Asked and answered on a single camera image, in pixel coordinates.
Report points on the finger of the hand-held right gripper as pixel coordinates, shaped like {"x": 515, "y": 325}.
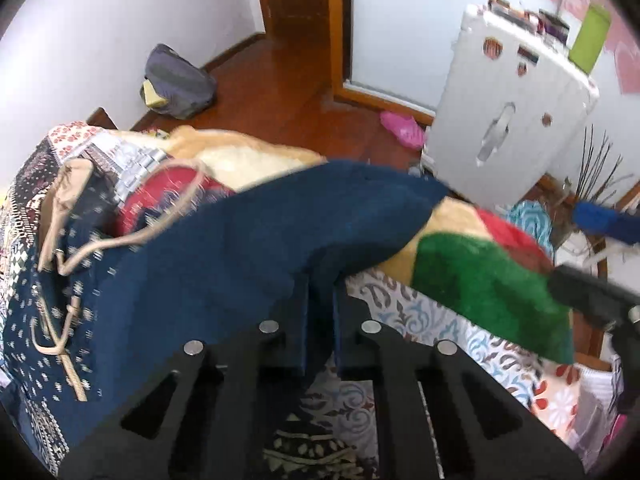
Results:
{"x": 600, "y": 222}
{"x": 585, "y": 292}

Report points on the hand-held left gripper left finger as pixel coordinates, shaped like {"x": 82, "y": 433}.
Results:
{"x": 298, "y": 325}

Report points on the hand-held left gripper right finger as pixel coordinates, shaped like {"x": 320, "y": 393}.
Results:
{"x": 340, "y": 332}

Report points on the navy printed garment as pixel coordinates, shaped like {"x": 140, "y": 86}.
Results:
{"x": 225, "y": 240}

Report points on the bundle of dried twigs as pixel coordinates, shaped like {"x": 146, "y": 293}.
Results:
{"x": 595, "y": 170}

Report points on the teal floral cloth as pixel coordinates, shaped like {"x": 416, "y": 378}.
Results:
{"x": 530, "y": 225}

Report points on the white paisley floral sheet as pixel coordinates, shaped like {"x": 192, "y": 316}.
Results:
{"x": 425, "y": 330}

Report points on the cream red green fleece blanket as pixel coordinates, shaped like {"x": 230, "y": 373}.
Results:
{"x": 475, "y": 280}

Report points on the white refrigerator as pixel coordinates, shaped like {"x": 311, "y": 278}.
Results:
{"x": 510, "y": 90}

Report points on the pink plastic bag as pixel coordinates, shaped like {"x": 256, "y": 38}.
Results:
{"x": 402, "y": 129}

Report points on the row of small boxes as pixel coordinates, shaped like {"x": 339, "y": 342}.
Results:
{"x": 530, "y": 19}

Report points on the patchwork bed sheet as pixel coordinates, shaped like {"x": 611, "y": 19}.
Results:
{"x": 125, "y": 160}

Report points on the grey backpack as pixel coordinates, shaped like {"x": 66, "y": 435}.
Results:
{"x": 177, "y": 82}

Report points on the yellow cloth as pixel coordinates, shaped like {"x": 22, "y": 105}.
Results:
{"x": 152, "y": 94}

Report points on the wooden door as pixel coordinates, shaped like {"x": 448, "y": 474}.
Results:
{"x": 300, "y": 10}

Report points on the wooden bed frame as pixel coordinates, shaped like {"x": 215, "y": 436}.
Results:
{"x": 102, "y": 117}

